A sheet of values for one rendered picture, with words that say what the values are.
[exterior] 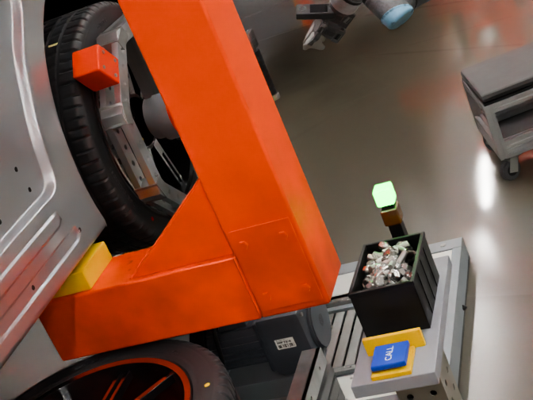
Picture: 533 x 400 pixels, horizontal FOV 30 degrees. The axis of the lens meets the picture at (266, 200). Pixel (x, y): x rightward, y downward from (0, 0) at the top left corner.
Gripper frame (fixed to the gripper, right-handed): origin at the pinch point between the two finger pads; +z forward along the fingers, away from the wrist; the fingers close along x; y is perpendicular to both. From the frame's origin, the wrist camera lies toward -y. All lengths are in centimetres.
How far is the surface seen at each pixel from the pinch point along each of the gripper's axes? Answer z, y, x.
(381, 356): -48, -2, -133
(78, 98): -16, -66, -68
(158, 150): 9, -38, -53
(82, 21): -18, -70, -45
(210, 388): -23, -27, -136
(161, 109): -8, -43, -55
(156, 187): -7, -41, -79
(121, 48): -21, -59, -52
